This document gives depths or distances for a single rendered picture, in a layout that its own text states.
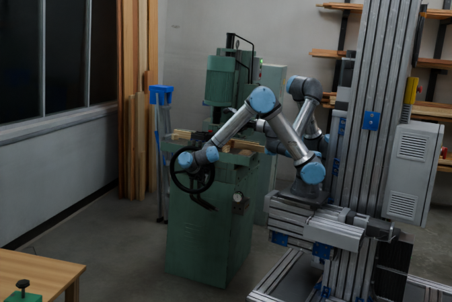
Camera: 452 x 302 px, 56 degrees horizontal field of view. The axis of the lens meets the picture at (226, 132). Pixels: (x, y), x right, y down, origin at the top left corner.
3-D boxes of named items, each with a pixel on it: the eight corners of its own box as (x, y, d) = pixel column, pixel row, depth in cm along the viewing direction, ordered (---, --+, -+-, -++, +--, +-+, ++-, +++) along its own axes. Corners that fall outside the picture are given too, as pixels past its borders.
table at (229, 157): (152, 153, 263) (153, 144, 261) (174, 144, 291) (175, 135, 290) (245, 170, 244) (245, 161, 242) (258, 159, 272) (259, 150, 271)
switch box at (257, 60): (248, 80, 289) (250, 56, 286) (252, 79, 298) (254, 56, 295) (257, 81, 287) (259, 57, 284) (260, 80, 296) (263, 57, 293)
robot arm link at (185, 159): (194, 163, 202) (177, 168, 203) (201, 169, 212) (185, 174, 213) (191, 148, 205) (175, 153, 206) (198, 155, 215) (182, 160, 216)
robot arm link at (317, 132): (321, 158, 266) (300, 83, 238) (302, 152, 277) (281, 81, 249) (331, 146, 271) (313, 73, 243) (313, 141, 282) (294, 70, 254)
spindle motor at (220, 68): (199, 104, 265) (203, 54, 259) (210, 101, 281) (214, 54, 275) (225, 107, 260) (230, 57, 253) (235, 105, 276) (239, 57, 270)
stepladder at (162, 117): (152, 222, 363) (145, 85, 343) (164, 212, 387) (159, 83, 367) (169, 224, 359) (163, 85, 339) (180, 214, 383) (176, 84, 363)
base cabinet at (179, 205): (163, 272, 285) (169, 171, 271) (197, 238, 339) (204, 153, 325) (224, 290, 271) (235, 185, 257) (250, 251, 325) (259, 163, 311)
